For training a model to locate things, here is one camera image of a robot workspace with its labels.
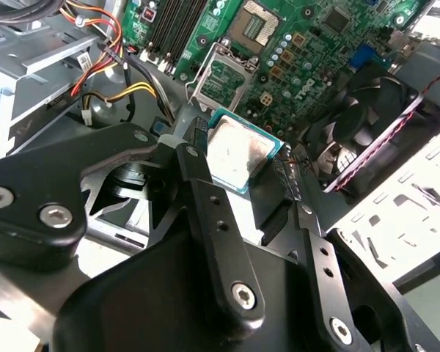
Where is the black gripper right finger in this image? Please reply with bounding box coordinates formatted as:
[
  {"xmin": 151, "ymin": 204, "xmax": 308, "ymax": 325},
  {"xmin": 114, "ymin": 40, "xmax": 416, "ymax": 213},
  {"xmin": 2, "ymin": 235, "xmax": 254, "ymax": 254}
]
[{"xmin": 260, "ymin": 159, "xmax": 440, "ymax": 352}]

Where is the CPU with silver top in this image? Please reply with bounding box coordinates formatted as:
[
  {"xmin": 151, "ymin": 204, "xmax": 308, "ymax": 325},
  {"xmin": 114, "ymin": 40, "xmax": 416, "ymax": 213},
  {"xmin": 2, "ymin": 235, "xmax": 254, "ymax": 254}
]
[{"xmin": 207, "ymin": 109, "xmax": 287, "ymax": 194}]

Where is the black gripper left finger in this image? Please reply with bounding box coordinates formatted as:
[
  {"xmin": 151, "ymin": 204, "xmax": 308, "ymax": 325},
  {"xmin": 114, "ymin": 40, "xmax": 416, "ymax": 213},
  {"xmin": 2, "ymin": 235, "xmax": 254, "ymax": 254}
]
[{"xmin": 0, "ymin": 117, "xmax": 267, "ymax": 333}]

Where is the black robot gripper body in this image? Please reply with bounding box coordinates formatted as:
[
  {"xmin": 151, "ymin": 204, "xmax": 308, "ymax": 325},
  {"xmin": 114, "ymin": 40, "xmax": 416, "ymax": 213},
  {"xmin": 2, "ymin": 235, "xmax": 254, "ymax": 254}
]
[{"xmin": 56, "ymin": 230, "xmax": 338, "ymax": 352}]

